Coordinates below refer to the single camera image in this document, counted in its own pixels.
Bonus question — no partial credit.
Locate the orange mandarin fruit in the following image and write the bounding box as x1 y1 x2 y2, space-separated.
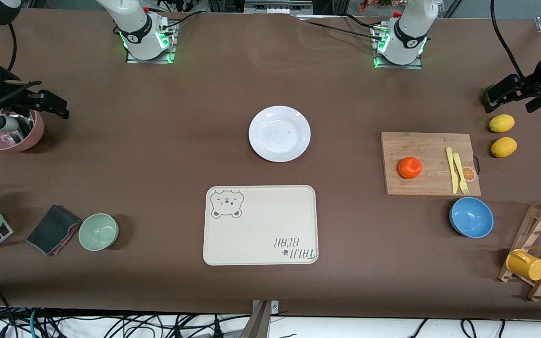
398 157 423 180

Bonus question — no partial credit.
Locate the white round plate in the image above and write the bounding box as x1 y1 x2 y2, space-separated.
248 106 311 163

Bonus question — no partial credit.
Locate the metal ladle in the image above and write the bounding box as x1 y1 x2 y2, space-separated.
0 113 35 144

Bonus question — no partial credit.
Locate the yellow lemon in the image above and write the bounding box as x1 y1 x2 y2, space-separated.
491 137 518 158
489 114 516 133

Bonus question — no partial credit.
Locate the pink ribbed bowl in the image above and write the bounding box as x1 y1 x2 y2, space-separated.
0 109 45 153

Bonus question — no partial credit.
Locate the yellow plastic fork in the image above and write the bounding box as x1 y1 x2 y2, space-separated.
453 153 470 195

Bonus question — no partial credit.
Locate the yellow plastic knife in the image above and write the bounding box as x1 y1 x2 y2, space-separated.
446 147 459 194

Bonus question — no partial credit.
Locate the wooden cutting board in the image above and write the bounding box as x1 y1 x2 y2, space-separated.
381 132 482 196

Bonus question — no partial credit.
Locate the dark grey folded cloth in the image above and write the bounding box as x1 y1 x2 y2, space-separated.
26 204 82 257

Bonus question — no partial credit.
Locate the wooden cup rack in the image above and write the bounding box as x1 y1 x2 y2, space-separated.
497 199 541 302

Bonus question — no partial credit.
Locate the pale green bowl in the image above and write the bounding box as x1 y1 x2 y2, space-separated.
78 213 119 252

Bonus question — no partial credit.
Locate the blue bowl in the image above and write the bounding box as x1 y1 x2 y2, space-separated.
449 197 495 238

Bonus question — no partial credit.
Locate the yellow cup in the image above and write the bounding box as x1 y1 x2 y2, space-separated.
506 249 541 282

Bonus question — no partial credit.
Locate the cream bear print tray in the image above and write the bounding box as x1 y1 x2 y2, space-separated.
203 185 319 266

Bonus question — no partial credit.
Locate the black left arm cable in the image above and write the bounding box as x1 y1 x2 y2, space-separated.
489 0 527 80

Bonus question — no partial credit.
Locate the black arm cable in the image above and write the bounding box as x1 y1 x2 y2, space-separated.
489 0 527 80
7 23 18 72

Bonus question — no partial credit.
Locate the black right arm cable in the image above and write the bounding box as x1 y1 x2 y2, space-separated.
7 23 18 72

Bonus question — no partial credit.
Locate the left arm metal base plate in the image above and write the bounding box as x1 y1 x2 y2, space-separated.
373 23 424 70

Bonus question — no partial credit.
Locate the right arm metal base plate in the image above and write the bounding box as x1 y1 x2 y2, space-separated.
126 21 177 64

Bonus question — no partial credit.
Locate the black right base cable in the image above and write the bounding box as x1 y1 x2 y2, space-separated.
160 10 201 30

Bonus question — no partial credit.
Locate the black base cable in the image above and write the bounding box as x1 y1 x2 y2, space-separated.
299 13 386 42
160 10 201 30

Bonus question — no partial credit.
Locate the black left base cable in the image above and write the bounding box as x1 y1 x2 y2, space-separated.
299 13 386 42

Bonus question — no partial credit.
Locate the teal cable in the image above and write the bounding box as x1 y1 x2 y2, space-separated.
27 307 42 338

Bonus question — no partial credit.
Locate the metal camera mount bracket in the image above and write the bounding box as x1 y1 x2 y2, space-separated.
245 300 279 338

